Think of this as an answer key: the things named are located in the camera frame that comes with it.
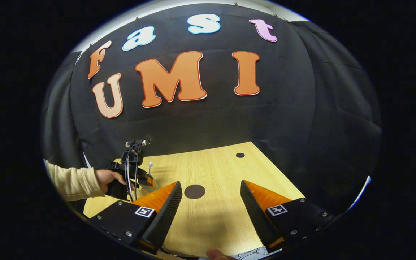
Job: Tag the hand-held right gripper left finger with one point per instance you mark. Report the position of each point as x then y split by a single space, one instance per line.
166 213

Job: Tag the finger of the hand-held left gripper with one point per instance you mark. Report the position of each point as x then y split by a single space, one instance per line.
150 180

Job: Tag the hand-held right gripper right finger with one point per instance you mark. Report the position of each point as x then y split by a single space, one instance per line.
256 213

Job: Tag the white toothbrush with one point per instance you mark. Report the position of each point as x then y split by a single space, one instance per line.
150 165

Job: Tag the dark brown round coaster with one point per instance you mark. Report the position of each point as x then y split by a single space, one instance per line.
194 191

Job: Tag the wooden desktop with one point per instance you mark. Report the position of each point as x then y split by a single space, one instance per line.
215 169

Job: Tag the black backdrop cloth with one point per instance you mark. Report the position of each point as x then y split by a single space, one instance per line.
200 122

